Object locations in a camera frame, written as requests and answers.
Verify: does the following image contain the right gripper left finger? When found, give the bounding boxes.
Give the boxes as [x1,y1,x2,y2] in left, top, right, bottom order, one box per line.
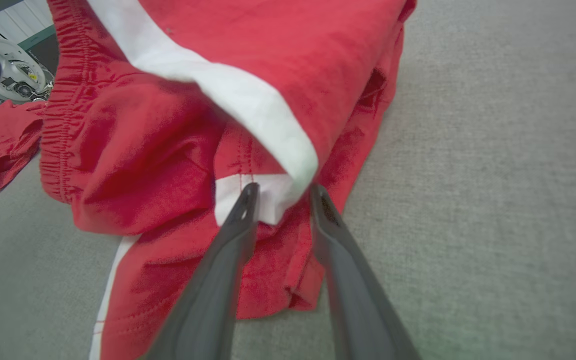
[143,182,260,360]

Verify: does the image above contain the red shorts with white stripe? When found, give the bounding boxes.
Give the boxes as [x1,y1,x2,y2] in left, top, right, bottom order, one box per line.
[0,0,417,360]

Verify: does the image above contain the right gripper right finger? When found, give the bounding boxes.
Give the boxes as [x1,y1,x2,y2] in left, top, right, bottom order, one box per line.
[310,184,421,360]

